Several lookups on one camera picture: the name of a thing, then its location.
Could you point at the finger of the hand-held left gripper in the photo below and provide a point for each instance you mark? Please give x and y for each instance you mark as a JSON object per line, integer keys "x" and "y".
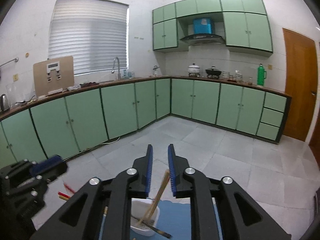
{"x": 46, "y": 163}
{"x": 58, "y": 171}

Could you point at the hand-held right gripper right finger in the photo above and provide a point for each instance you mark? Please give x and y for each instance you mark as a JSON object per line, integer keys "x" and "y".
{"x": 200, "y": 192}

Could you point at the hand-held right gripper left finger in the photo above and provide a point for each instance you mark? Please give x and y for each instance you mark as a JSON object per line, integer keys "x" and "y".
{"x": 117, "y": 192}

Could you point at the red-ended wooden chopstick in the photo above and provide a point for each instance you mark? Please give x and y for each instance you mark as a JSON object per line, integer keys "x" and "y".
{"x": 64, "y": 196}
{"x": 69, "y": 188}

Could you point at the bundle of chopsticks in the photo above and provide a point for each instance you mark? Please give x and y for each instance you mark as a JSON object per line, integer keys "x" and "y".
{"x": 157, "y": 197}

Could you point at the white plastic utensil holder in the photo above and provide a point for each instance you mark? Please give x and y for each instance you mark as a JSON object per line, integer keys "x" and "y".
{"x": 147, "y": 228}

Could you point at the blue table mat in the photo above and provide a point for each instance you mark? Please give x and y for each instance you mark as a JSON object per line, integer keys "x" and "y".
{"x": 175, "y": 220}

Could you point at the white power strip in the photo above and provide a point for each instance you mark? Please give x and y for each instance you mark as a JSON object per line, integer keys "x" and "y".
{"x": 50, "y": 93}

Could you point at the steel electric kettle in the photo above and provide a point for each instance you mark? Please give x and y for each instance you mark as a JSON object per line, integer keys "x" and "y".
{"x": 4, "y": 103}

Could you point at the clear plastic container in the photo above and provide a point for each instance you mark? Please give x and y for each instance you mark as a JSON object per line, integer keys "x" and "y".
{"x": 15, "y": 93}

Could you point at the brown board water dispenser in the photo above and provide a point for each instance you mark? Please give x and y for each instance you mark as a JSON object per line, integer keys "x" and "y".
{"x": 41, "y": 85}

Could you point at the grey cloth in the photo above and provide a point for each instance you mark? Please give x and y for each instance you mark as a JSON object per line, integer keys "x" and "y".
{"x": 73, "y": 88}

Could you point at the green lower kitchen cabinets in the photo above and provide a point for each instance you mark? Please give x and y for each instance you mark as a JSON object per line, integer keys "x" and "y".
{"x": 120, "y": 110}

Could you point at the dark red cloth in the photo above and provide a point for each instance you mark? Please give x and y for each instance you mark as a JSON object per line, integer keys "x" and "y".
{"x": 88, "y": 84}

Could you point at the metal towel bar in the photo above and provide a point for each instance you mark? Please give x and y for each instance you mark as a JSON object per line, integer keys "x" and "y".
{"x": 8, "y": 62}

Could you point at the metal kitchen faucet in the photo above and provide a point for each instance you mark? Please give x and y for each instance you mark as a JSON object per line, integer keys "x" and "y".
{"x": 117, "y": 66}

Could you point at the black wok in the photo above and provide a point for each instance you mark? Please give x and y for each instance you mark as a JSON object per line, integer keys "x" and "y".
{"x": 213, "y": 72}

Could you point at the white cooking pot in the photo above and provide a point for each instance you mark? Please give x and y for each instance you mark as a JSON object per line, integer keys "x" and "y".
{"x": 194, "y": 70}

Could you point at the green thermos flask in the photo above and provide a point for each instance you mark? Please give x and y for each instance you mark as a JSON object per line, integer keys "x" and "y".
{"x": 261, "y": 76}

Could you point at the white window blind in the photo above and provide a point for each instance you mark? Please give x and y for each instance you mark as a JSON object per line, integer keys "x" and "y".
{"x": 87, "y": 37}

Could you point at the brown wooden door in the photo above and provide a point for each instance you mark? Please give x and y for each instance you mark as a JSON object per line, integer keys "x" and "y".
{"x": 315, "y": 120}
{"x": 298, "y": 85}

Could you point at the blue-wrapped hood chimney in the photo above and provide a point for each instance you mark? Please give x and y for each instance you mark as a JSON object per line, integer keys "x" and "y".
{"x": 202, "y": 25}

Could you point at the yellow wall socket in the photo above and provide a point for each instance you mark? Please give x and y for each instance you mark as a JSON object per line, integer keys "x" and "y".
{"x": 15, "y": 77}

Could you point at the green upper wall cabinets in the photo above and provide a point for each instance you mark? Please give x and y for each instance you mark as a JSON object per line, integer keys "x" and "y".
{"x": 245, "y": 27}

